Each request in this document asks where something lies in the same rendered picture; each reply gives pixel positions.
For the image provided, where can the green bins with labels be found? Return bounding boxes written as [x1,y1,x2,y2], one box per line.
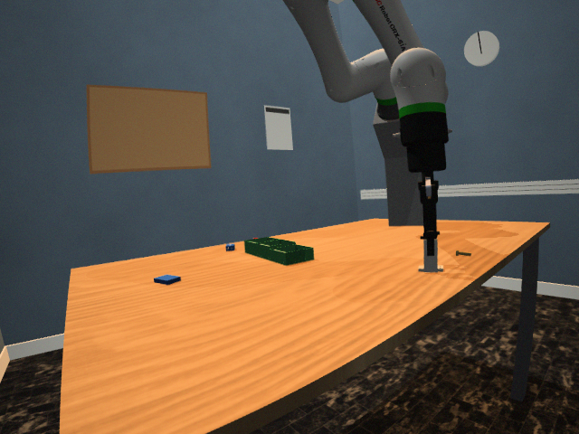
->
[244,237,314,266]

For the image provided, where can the flat blue square block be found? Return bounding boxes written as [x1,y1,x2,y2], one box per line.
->
[154,274,181,285]

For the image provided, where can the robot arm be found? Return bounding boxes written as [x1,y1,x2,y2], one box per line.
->
[282,0,452,146]

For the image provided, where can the beige domino tile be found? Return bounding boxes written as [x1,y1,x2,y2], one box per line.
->
[418,265,443,272]

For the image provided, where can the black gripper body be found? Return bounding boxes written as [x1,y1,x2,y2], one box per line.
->
[406,143,446,185]

